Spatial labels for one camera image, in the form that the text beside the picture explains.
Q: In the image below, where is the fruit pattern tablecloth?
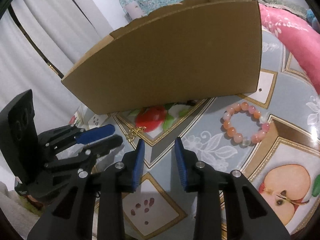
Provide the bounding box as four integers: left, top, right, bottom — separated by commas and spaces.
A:
71, 30, 319, 239

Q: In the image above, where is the grey handbag with handle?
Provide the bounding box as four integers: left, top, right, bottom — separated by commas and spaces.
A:
258, 0, 307, 20

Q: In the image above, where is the brown cardboard box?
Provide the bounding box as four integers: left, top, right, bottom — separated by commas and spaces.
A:
62, 0, 262, 114

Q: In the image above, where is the pink beaded bracelet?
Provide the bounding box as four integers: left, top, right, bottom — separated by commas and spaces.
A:
220, 101, 271, 147

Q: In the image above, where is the gold ornate charm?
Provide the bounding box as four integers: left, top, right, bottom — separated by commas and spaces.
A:
126, 126, 146, 142

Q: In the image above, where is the pink floral blanket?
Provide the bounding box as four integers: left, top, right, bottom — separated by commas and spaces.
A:
259, 4, 319, 92

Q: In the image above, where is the blue patterned blanket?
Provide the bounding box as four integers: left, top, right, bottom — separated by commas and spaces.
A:
306, 9, 320, 33

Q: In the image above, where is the white curtain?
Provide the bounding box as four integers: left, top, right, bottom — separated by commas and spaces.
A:
1, 0, 112, 133

